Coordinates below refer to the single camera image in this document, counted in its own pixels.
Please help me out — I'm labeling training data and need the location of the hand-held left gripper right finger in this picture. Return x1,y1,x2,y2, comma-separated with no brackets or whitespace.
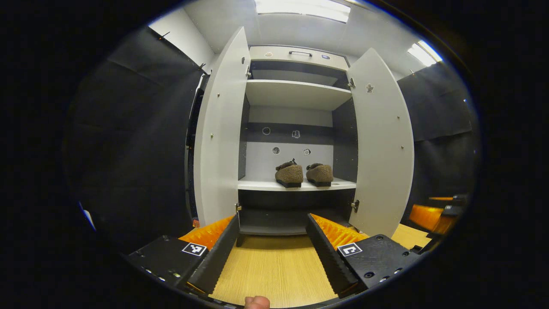
306,213,424,300

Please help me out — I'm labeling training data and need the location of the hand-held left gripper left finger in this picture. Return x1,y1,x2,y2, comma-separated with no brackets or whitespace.
128,215,241,297

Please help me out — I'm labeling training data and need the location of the brown fuzzy shoe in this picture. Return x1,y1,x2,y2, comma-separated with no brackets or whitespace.
274,160,304,188
306,163,334,187

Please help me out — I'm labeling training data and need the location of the grey shoe cabinet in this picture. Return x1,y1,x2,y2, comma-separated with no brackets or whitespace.
237,45,359,247

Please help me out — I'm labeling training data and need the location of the grey cabinet drawer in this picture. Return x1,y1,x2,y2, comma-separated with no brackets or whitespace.
249,45,350,71

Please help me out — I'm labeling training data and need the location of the white paper sheet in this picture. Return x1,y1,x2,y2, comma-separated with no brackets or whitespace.
78,201,98,232

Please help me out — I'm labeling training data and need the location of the small ceiling light panel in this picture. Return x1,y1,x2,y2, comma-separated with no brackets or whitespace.
407,40,443,67

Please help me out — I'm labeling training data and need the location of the large ceiling light panel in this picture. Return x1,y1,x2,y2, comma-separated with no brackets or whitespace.
254,0,351,23

